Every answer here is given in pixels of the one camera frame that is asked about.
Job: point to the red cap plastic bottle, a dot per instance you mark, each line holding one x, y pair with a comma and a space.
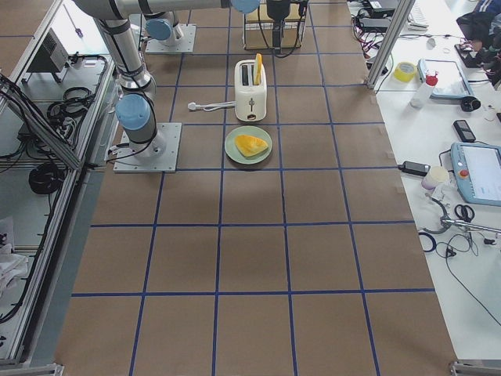
424, 92

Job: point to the yellow tape roll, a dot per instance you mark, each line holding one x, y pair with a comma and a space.
405, 71

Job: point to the black power adapter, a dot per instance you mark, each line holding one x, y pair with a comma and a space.
414, 168

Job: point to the blue teach pendant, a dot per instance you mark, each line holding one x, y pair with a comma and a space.
476, 167
452, 82

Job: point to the yellow bread on plate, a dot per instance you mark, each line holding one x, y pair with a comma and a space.
250, 146

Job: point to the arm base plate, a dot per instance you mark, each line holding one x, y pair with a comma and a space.
163, 38
160, 156

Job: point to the white paper cup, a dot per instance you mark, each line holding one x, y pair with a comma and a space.
435, 176

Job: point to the white two-slot toaster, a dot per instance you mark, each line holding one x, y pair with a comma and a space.
250, 99

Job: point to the aluminium frame post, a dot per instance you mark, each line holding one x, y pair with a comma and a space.
397, 23

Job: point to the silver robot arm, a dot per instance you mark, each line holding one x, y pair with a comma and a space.
135, 111
172, 18

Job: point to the light green plate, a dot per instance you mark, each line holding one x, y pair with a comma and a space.
232, 152

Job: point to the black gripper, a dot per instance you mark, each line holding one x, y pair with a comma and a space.
276, 9

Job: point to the toast slice in toaster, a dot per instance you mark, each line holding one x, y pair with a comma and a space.
257, 69

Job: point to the black scissors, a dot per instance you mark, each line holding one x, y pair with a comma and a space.
464, 212

